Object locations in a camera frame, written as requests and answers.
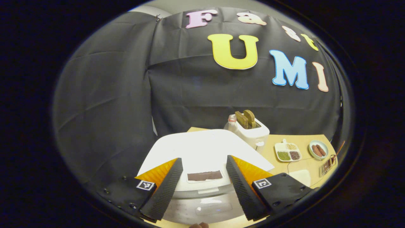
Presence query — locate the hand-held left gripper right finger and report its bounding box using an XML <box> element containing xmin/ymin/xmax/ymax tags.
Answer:
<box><xmin>226</xmin><ymin>155</ymin><xmax>320</xmax><ymax>222</ymax></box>

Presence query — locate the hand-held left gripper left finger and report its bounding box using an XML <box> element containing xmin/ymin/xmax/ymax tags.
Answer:
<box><xmin>96</xmin><ymin>157</ymin><xmax>184</xmax><ymax>222</ymax></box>

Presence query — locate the white rice cooker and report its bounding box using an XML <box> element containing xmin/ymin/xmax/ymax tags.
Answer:
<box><xmin>137</xmin><ymin>129</ymin><xmax>275</xmax><ymax>225</ymax></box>

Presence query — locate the clear box of rice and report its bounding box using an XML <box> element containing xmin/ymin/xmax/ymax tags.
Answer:
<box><xmin>286</xmin><ymin>157</ymin><xmax>312</xmax><ymax>188</ymax></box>

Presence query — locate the metal wire chopstick holder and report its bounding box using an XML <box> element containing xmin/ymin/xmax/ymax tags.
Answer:
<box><xmin>320</xmin><ymin>154</ymin><xmax>338</xmax><ymax>176</ymax></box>

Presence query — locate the brown wooden spoon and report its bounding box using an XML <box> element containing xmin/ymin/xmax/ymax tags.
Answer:
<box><xmin>326</xmin><ymin>141</ymin><xmax>346</xmax><ymax>168</ymax></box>

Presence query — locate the white divided dish of beans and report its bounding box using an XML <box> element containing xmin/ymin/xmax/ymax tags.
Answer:
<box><xmin>274</xmin><ymin>139</ymin><xmax>302</xmax><ymax>162</ymax></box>

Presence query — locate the white toaster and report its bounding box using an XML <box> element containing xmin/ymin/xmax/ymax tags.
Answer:
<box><xmin>233</xmin><ymin>118</ymin><xmax>270</xmax><ymax>155</ymax></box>

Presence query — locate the clear plastic water bottle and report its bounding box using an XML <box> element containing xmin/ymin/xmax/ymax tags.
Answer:
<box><xmin>223</xmin><ymin>114</ymin><xmax>238</xmax><ymax>133</ymax></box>

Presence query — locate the brown toast slice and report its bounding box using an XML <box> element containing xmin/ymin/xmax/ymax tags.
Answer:
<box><xmin>243</xmin><ymin>110</ymin><xmax>256</xmax><ymax>128</ymax></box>
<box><xmin>235</xmin><ymin>111</ymin><xmax>249</xmax><ymax>129</ymax></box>

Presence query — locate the pale green plate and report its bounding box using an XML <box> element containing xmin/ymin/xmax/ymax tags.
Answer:
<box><xmin>308</xmin><ymin>140</ymin><xmax>329</xmax><ymax>160</ymax></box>

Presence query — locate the black backdrop cloth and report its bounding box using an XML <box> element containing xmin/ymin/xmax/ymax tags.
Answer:
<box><xmin>52</xmin><ymin>7</ymin><xmax>344</xmax><ymax>203</ymax></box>

